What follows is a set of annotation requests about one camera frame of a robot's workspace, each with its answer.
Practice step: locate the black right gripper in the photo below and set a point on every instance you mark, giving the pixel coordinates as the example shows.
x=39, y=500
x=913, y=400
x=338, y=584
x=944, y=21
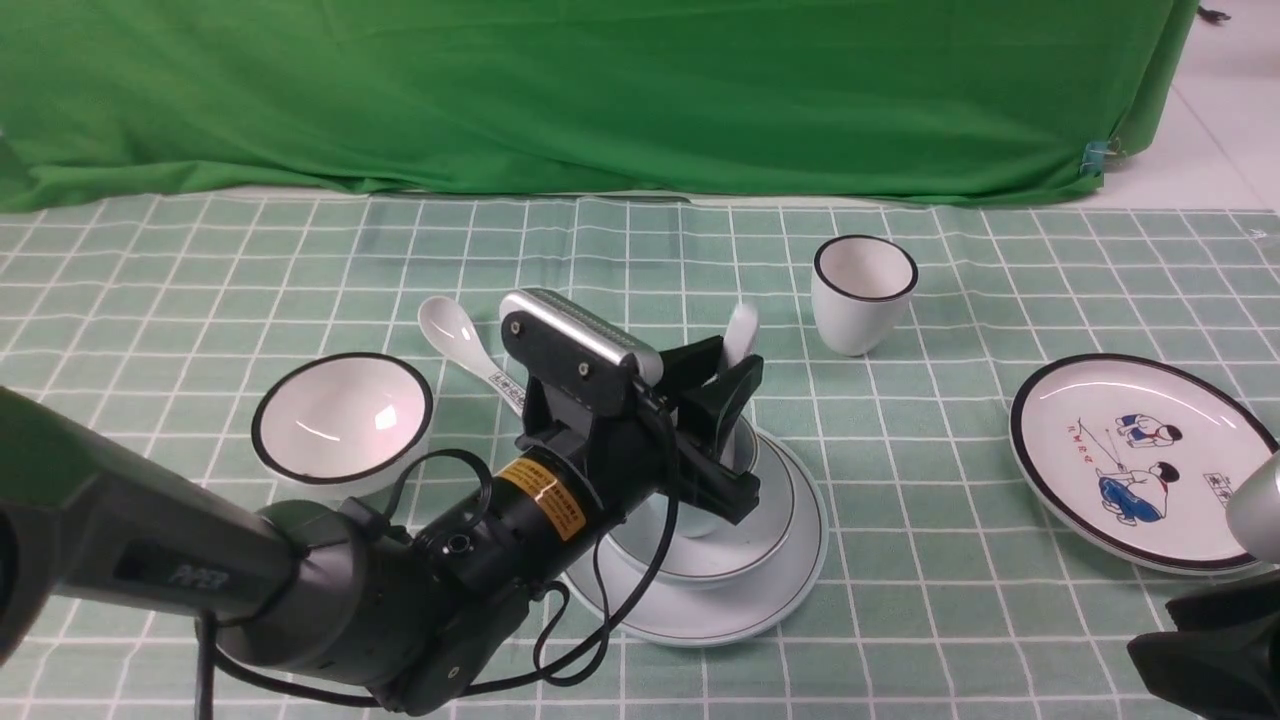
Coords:
x=1221, y=661

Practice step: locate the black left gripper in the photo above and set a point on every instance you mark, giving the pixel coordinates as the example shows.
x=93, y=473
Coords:
x=592, y=449

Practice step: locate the light blue ceramic spoon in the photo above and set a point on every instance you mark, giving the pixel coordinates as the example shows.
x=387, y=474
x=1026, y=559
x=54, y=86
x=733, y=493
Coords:
x=739, y=336

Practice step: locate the light blue shallow bowl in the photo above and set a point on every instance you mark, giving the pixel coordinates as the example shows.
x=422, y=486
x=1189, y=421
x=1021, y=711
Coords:
x=707, y=549

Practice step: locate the light blue ceramic cup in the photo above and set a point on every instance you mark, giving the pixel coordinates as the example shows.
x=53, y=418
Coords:
x=737, y=457

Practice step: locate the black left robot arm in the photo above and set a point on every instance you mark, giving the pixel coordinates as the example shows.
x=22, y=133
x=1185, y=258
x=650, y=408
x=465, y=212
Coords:
x=345, y=606

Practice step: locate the large light blue plate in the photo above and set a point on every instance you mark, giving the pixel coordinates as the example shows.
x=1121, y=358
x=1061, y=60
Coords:
x=713, y=614

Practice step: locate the green checkered tablecloth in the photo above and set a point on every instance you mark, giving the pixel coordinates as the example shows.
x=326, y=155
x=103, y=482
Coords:
x=949, y=592

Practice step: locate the white black-rimmed cup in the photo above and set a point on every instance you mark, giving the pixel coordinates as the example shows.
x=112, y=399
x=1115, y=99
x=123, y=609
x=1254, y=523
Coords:
x=861, y=286

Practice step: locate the cartoon plate black rim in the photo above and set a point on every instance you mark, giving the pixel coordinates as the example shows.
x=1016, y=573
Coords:
x=1139, y=458

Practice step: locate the white spoon with print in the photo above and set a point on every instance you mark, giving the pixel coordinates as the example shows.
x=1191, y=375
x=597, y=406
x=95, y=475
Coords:
x=450, y=330

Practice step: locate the white black-rimmed bowl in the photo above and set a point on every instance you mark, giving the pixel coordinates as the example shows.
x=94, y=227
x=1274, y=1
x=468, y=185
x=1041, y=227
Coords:
x=344, y=425

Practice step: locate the blue binder clip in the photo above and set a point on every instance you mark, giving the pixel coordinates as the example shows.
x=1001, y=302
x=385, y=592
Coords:
x=1094, y=159

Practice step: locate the green backdrop cloth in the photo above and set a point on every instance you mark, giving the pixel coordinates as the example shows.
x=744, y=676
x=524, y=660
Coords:
x=965, y=103

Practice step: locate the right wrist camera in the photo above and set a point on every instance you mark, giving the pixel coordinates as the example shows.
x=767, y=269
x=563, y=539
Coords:
x=1253, y=513

